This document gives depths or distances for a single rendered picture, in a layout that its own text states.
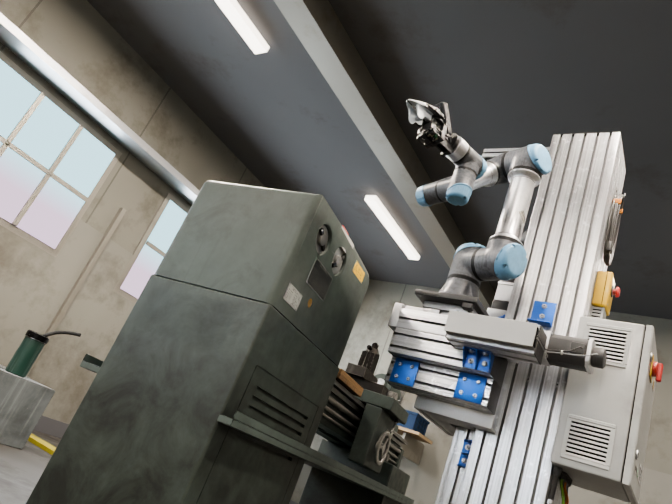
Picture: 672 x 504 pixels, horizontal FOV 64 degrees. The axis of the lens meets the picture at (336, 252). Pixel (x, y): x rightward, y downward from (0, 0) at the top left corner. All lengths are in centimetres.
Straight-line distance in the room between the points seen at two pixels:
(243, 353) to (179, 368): 20
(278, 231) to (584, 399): 104
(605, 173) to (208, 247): 146
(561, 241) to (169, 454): 148
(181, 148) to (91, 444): 404
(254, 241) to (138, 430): 63
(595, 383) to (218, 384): 110
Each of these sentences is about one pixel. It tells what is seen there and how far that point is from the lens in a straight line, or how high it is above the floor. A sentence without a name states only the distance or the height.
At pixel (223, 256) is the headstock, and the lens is 172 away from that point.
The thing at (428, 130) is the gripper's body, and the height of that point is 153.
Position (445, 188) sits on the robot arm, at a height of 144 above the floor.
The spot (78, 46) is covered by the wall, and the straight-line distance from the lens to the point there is 502.
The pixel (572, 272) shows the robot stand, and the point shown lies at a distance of 203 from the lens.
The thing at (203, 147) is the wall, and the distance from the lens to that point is 563.
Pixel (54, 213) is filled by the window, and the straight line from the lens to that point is 477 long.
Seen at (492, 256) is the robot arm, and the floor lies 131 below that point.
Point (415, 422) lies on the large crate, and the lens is 586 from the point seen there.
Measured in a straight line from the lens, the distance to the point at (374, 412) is 261.
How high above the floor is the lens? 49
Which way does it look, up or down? 22 degrees up
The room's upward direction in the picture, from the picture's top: 22 degrees clockwise
